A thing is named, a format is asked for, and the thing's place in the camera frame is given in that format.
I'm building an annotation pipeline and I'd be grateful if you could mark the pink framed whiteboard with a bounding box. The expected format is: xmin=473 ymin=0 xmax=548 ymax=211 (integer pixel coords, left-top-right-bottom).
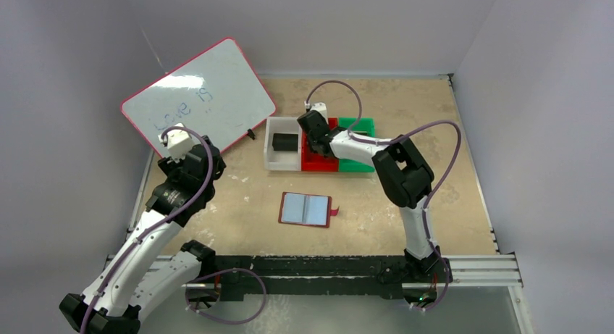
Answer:
xmin=121 ymin=38 xmax=277 ymax=157

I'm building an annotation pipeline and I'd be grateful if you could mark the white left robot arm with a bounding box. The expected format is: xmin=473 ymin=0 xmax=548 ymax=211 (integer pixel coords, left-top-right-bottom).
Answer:
xmin=59 ymin=144 xmax=225 ymax=333

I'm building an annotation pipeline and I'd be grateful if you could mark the red leather card holder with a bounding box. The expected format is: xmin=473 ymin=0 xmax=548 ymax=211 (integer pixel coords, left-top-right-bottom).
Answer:
xmin=278 ymin=192 xmax=340 ymax=228

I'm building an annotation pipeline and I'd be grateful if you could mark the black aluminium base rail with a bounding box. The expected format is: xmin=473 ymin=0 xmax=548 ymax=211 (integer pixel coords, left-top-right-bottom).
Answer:
xmin=98 ymin=253 xmax=523 ymax=304

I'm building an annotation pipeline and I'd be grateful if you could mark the green plastic bin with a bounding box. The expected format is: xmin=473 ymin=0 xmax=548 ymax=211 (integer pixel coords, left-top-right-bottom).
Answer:
xmin=337 ymin=117 xmax=375 ymax=172

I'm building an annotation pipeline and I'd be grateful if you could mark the red plastic bin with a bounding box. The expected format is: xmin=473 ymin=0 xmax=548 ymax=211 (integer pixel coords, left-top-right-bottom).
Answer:
xmin=300 ymin=133 xmax=339 ymax=172

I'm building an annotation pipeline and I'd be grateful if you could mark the white plastic bin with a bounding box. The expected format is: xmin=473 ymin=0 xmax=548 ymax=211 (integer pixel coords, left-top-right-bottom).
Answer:
xmin=264 ymin=117 xmax=302 ymax=172

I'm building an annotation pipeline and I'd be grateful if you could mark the black card in bin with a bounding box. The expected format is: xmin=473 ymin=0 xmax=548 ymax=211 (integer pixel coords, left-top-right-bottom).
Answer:
xmin=272 ymin=133 xmax=299 ymax=152

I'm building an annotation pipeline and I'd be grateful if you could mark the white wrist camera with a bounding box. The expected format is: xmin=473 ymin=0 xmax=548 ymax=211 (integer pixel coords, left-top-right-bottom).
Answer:
xmin=158 ymin=130 xmax=195 ymax=163
xmin=304 ymin=101 xmax=328 ymax=122

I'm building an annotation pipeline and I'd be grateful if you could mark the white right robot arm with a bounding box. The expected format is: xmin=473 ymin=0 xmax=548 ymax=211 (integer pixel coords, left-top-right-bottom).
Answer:
xmin=298 ymin=110 xmax=438 ymax=273

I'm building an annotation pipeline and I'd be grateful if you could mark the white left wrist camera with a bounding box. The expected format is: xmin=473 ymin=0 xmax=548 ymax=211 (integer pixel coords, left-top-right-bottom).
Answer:
xmin=158 ymin=130 xmax=195 ymax=163

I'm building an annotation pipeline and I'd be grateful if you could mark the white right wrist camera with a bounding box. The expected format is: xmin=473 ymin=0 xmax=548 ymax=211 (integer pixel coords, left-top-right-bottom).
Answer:
xmin=304 ymin=101 xmax=328 ymax=122

